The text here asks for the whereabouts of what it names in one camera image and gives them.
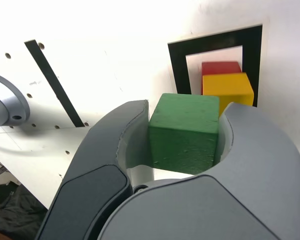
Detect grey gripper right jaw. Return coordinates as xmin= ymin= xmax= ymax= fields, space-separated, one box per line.
xmin=96 ymin=101 xmax=300 ymax=240

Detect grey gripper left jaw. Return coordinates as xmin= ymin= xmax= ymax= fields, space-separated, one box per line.
xmin=35 ymin=99 xmax=156 ymax=240

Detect green cube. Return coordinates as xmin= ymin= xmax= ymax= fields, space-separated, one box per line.
xmin=147 ymin=92 xmax=221 ymax=176

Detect yellow cube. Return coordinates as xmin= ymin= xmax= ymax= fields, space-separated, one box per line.
xmin=201 ymin=72 xmax=255 ymax=117

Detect red cube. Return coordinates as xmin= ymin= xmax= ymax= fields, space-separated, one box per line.
xmin=201 ymin=61 xmax=242 ymax=76

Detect black tape square outline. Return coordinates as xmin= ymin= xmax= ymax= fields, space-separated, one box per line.
xmin=167 ymin=24 xmax=264 ymax=108

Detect black tape strip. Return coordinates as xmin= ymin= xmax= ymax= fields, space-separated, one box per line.
xmin=24 ymin=39 xmax=86 ymax=128

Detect dark cloth heap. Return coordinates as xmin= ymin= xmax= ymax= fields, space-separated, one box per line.
xmin=0 ymin=181 xmax=49 ymax=237

